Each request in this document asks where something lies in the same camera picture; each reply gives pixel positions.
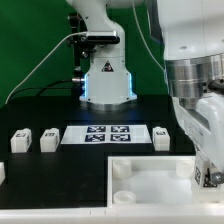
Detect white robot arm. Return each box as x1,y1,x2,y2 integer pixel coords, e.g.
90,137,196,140
66,0,224,185

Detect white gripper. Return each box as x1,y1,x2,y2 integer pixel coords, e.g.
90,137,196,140
172,93,224,185

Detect white square tabletop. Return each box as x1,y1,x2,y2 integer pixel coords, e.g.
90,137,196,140
106,155,224,209

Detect white obstacle wall front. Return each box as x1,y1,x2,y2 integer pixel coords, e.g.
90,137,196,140
0,205,224,224

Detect black camera stand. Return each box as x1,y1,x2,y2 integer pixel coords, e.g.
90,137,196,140
67,13,87,101

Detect black cable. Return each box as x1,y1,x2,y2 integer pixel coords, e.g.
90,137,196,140
5,79,74,104

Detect black rear camera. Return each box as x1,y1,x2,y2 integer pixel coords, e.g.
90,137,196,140
86,31,120,44

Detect white obstacle block left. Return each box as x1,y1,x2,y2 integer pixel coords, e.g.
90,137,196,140
0,162,5,185

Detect white cable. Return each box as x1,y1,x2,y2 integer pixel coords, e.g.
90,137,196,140
5,31,88,105

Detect white sheet with markers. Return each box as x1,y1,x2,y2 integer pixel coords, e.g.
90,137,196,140
61,125,152,145

